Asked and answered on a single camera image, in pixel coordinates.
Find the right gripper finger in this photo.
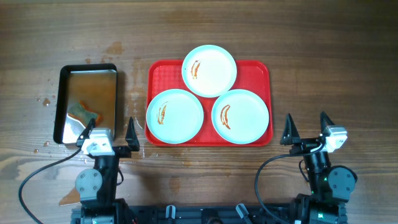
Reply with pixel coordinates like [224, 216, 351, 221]
[320, 111, 335, 137]
[280, 113, 300, 146]

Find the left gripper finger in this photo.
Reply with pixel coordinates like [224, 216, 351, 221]
[125, 117, 140, 152]
[76, 118, 96, 147]

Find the orange green sponge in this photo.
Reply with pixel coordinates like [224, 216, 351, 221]
[67, 101, 102, 126]

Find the light blue plate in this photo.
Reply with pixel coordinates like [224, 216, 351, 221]
[146, 89, 204, 144]
[211, 89, 270, 144]
[181, 45, 237, 98]

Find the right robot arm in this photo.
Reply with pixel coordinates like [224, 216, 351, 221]
[280, 112, 358, 224]

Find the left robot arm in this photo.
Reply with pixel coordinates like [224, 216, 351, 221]
[71, 118, 140, 224]

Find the red plastic tray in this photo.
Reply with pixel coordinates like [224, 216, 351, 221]
[146, 60, 274, 147]

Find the black water basin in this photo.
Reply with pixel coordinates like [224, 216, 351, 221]
[53, 63, 118, 144]

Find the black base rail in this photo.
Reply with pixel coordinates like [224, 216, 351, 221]
[70, 203, 348, 224]

